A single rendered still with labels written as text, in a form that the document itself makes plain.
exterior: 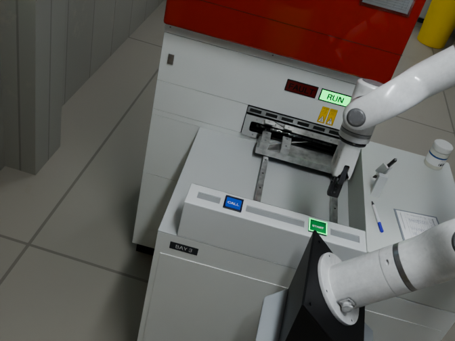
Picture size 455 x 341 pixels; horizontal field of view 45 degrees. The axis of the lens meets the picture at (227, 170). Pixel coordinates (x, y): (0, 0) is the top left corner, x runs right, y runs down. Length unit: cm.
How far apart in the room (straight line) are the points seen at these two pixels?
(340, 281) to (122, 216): 172
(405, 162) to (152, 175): 104
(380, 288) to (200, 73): 109
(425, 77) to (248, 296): 88
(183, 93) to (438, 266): 121
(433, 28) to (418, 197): 450
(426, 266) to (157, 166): 134
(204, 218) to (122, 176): 159
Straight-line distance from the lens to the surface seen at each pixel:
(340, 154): 147
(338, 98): 205
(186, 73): 208
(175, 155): 228
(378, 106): 135
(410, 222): 182
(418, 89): 139
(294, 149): 209
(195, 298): 186
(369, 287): 137
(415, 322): 187
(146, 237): 262
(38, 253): 271
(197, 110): 214
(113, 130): 351
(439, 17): 631
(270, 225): 159
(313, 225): 164
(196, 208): 159
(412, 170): 208
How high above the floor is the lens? 200
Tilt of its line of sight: 37 degrees down
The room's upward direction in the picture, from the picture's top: 15 degrees clockwise
